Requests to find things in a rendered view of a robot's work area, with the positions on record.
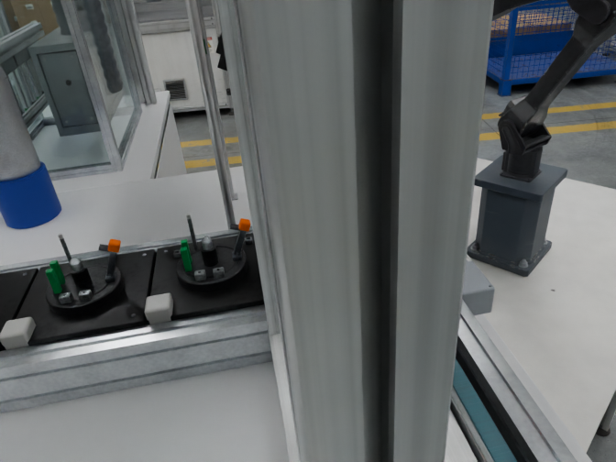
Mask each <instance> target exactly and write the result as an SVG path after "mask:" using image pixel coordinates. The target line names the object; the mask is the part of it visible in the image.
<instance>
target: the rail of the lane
mask: <svg viewBox="0 0 616 462"><path fill-rule="evenodd" d="M456 360H457V361H458V363H459V365H460V366H461V368H462V369H463V370H464V372H465V374H466V375H467V378H468V380H469V381H470V383H471V385H472V386H473V388H474V390H475V391H476V393H477V395H478V396H479V398H480V399H481V401H482V403H483V404H484V406H485V408H486V409H487V411H488V413H489V415H490V417H491V419H492V420H493V422H494V423H495V424H496V426H497V428H498V429H499V431H500V433H501V435H502V437H503V438H504V440H505V442H506V443H507V445H508V447H509V449H510V450H511V452H512V453H513V455H514V457H515V458H516V460H517V462H577V460H576V459H575V458H574V456H573V455H572V453H571V452H570V451H569V449H568V448H567V446H566V444H565V443H564V442H563V440H562V439H561V437H560V436H559V435H558V433H557V432H556V430H555V429H554V427H553V426H552V425H551V424H550V422H549V421H548V420H547V418H546V417H545V415H544V414H543V412H542V411H541V409H540V408H539V407H538V405H537V404H536V402H535V401H534V399H533V398H532V396H531V395H530V393H529V392H528V391H527V389H526V388H525V387H524V386H523V384H522V383H521V381H520V380H519V378H518V377H517V376H516V374H515V373H514V371H513V370H512V368H511V367H510V365H509V364H508V363H507V361H506V360H505V358H504V357H503V355H502V354H501V352H500V351H499V349H498V348H496V346H495V345H494V343H493V342H492V341H491V339H490V337H489V336H488V334H487V333H486V332H485V330H484V329H483V327H482V326H481V325H480V323H479V321H478V320H477V319H476V317H475V316H474V314H473V313H472V312H471V311H470V310H469V308H468V306H467V305H466V304H465V302H464V301H463V299H462V303H461V312H460V320H459V328H458V337H457V346H456Z"/></svg>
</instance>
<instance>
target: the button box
mask: <svg viewBox="0 0 616 462"><path fill-rule="evenodd" d="M494 292H495V288H494V287H493V285H492V284H491V283H490V282H489V280H488V279H487V278H486V277H485V275H484V274H483V273H482V272H481V271H480V269H479V268H478V267H477V265H476V264H475V263H474V262H473V260H472V259H471V258H470V257H469V256H468V254H467V260H466V269H465V278H464V286H463V294H462V299H463V301H464V302H465V304H466V305H467V307H468V308H469V310H470V311H471V312H472V313H473V314H474V315H478V314H487V313H491V309H492V304H493V297H494Z"/></svg>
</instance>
